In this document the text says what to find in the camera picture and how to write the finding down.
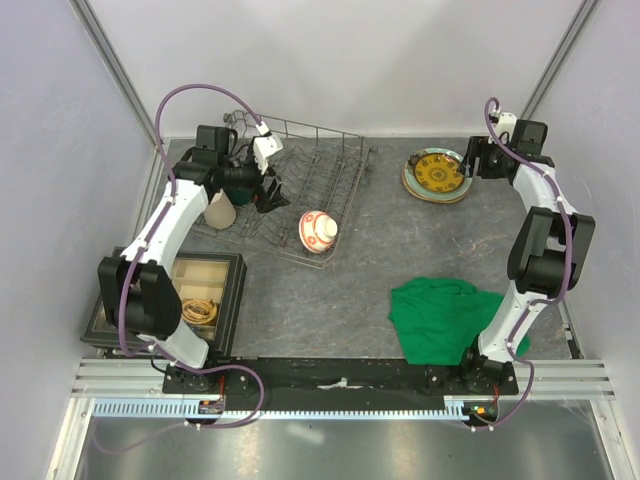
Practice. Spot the dark green glass cup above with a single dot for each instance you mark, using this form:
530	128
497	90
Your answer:
241	196

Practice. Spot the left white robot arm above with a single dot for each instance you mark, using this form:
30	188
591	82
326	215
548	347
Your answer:
137	293

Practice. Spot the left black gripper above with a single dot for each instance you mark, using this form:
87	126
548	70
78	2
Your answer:
273	198

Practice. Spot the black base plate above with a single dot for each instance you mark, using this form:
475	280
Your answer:
290	374

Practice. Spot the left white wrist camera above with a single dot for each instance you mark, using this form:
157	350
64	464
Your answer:
265	147

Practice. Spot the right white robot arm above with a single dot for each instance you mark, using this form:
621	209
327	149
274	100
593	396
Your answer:
549	252

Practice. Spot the black glass-lid jewelry box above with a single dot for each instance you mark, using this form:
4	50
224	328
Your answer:
218	278

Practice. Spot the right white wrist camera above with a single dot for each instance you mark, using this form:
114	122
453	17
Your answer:
503	123

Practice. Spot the mint green flower plate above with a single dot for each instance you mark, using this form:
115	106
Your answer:
408	177

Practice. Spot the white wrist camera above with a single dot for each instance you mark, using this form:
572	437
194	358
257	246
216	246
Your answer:
265	147
503	123

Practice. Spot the grey wire dish rack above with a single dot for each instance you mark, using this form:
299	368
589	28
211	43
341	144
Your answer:
321	169

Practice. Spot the yellow patterned plate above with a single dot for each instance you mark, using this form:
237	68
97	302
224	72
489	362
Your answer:
437	172

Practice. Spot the green cloth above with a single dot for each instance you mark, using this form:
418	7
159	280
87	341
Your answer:
438	319

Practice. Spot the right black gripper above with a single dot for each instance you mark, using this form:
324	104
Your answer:
479	147

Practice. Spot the beige bird plate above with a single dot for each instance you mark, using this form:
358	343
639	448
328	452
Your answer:
433	200

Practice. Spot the beige plastic cup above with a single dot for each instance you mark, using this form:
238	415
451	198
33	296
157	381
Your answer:
220	214

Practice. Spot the white red patterned bowl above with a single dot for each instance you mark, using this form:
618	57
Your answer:
317	231

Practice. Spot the white slotted cable duct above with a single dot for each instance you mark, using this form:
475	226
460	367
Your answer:
195	409

